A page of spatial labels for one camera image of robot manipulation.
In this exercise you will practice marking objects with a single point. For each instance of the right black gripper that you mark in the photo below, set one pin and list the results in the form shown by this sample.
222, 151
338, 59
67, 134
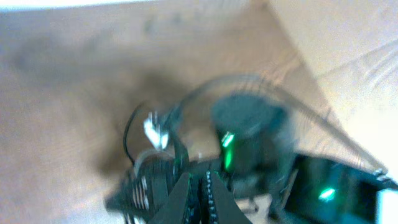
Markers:
142, 194

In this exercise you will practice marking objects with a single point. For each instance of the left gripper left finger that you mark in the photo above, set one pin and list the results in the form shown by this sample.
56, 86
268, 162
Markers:
176, 210

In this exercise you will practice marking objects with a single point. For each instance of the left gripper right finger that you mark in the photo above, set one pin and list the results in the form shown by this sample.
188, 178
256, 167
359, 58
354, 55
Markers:
217, 203

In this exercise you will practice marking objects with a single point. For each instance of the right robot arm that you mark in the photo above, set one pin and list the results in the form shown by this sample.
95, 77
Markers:
256, 159

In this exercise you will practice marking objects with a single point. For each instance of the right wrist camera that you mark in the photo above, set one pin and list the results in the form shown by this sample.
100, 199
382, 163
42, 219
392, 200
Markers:
155, 133

